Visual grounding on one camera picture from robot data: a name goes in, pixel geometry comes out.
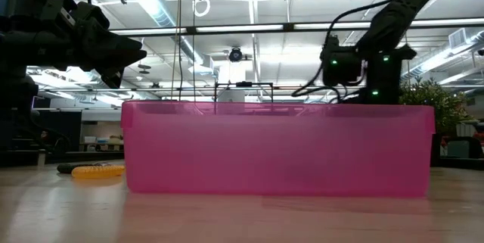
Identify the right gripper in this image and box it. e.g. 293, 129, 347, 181
342, 44, 417, 105

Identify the black metal frame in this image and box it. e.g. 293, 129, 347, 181
213, 81, 275, 104

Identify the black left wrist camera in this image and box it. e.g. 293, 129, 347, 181
11, 0, 82, 28

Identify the hanging black cable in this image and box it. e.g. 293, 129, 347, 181
191, 0, 198, 101

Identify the black spring keychain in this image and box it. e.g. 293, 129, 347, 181
57, 162, 107, 175

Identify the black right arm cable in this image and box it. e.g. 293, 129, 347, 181
290, 0, 400, 104

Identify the black overhead rig camera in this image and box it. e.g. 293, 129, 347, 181
228, 46, 244, 64

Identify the yellow corn cob toy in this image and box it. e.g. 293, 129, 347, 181
71, 164, 126, 180

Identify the green potted plant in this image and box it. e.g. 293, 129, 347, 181
399, 76, 470, 135

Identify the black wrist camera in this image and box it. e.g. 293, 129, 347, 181
320, 34, 365, 87
11, 0, 82, 28

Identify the overhead LED light bar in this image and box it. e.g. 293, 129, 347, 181
108, 17, 484, 39

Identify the pink translucent plastic bin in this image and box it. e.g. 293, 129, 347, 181
120, 100, 436, 198

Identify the hanging yellow cable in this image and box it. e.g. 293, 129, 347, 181
170, 0, 184, 101

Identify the white ceiling air vent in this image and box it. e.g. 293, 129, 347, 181
448, 26, 478, 50

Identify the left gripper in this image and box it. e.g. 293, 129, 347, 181
22, 2, 148, 90

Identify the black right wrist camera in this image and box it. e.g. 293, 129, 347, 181
320, 34, 365, 87

